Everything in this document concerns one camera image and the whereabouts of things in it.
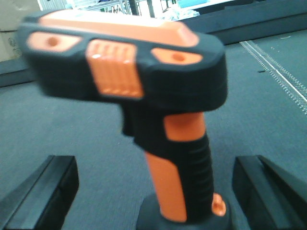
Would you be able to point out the orange black barcode scanner gun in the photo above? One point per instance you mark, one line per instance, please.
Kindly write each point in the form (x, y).
(164, 77)

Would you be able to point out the large stacked cardboard box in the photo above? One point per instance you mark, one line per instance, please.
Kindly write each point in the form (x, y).
(11, 14)

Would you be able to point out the blue flat tray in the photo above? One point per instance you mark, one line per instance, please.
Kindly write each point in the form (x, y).
(195, 4)

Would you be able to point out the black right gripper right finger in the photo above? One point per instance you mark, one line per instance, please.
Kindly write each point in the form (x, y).
(270, 197)

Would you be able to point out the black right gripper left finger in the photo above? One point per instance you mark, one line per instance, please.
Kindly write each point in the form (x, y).
(42, 201)

